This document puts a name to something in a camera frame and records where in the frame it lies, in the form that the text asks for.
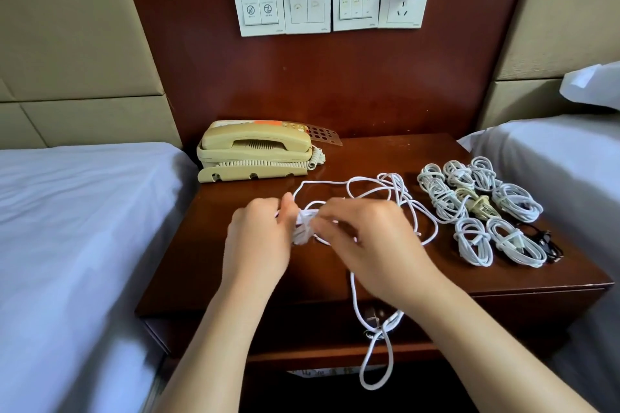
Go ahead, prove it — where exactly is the person's right hand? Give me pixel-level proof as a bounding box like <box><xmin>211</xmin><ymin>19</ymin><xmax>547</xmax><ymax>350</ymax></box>
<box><xmin>312</xmin><ymin>197</ymin><xmax>451</xmax><ymax>310</ymax></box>

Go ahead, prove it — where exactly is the person's left hand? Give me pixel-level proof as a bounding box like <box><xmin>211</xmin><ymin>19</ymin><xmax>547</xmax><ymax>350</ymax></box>
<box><xmin>221</xmin><ymin>192</ymin><xmax>302</xmax><ymax>297</ymax></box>

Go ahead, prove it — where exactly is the dark wooden drawer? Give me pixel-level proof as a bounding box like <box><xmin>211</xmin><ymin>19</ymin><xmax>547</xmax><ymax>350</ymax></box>
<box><xmin>160</xmin><ymin>296</ymin><xmax>592</xmax><ymax>365</ymax></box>

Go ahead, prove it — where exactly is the cream cable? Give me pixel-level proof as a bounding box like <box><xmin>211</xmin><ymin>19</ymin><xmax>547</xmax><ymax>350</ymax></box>
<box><xmin>455</xmin><ymin>188</ymin><xmax>502</xmax><ymax>222</ymax></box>

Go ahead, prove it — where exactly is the thin black cable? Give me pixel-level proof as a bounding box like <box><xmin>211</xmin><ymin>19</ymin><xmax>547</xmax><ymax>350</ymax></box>
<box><xmin>531</xmin><ymin>228</ymin><xmax>564</xmax><ymax>264</ymax></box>

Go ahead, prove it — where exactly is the person's left forearm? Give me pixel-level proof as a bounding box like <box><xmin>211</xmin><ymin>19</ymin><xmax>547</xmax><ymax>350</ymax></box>
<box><xmin>153</xmin><ymin>282</ymin><xmax>277</xmax><ymax>413</ymax></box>

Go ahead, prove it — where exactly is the person's right forearm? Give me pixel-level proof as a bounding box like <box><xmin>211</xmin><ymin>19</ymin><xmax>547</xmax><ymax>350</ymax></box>
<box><xmin>417</xmin><ymin>267</ymin><xmax>597</xmax><ymax>413</ymax></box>

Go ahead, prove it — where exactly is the wooden nightstand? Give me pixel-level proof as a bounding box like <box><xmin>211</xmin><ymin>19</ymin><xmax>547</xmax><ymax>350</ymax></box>
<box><xmin>136</xmin><ymin>132</ymin><xmax>614</xmax><ymax>413</ymax></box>

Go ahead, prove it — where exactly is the white crumpled bag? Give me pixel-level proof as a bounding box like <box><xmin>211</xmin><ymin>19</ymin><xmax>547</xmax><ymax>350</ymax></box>
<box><xmin>289</xmin><ymin>364</ymin><xmax>389</xmax><ymax>378</ymax></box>

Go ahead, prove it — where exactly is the left bed white sheet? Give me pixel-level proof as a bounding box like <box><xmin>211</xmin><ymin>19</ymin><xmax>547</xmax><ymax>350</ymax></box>
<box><xmin>0</xmin><ymin>143</ymin><xmax>200</xmax><ymax>413</ymax></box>

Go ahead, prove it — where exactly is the bed white sheet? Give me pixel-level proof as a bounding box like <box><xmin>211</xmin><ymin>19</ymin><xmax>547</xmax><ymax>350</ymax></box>
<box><xmin>457</xmin><ymin>114</ymin><xmax>620</xmax><ymax>413</ymax></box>
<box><xmin>0</xmin><ymin>143</ymin><xmax>200</xmax><ymax>413</ymax></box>

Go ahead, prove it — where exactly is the right bed white sheet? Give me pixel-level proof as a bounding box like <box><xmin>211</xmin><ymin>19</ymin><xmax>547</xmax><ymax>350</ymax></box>
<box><xmin>457</xmin><ymin>114</ymin><xmax>620</xmax><ymax>413</ymax></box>

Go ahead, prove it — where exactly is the white pillow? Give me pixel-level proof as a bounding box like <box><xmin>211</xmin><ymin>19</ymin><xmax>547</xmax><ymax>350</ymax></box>
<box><xmin>560</xmin><ymin>61</ymin><xmax>620</xmax><ymax>111</ymax></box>

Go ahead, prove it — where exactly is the beige padded headboard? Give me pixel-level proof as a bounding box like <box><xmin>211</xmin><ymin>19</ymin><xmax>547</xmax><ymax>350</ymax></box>
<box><xmin>477</xmin><ymin>0</ymin><xmax>620</xmax><ymax>130</ymax></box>
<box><xmin>0</xmin><ymin>0</ymin><xmax>182</xmax><ymax>150</ymax></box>

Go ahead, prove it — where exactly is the metal ring drawer handle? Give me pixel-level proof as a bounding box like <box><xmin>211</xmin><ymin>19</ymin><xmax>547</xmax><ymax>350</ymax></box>
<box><xmin>373</xmin><ymin>306</ymin><xmax>403</xmax><ymax>328</ymax></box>

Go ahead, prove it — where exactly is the beige corded telephone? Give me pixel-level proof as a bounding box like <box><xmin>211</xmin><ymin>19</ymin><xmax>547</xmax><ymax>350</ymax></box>
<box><xmin>196</xmin><ymin>119</ymin><xmax>343</xmax><ymax>183</ymax></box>

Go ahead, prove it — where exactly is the dark wooden wall panel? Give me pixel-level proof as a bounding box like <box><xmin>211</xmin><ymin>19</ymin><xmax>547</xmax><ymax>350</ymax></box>
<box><xmin>114</xmin><ymin>0</ymin><xmax>536</xmax><ymax>150</ymax></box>

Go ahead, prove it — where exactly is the white two-button wall switch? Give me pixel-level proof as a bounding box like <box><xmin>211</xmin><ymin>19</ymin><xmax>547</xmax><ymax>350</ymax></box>
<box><xmin>231</xmin><ymin>0</ymin><xmax>287</xmax><ymax>37</ymax></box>

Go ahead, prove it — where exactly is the white double rocker wall switch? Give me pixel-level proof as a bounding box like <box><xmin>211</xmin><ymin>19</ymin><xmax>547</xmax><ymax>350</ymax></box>
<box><xmin>282</xmin><ymin>0</ymin><xmax>333</xmax><ymax>34</ymax></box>

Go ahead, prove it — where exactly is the white triple rocker wall switch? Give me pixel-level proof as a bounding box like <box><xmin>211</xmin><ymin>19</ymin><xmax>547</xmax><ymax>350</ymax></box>
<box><xmin>332</xmin><ymin>0</ymin><xmax>383</xmax><ymax>32</ymax></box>

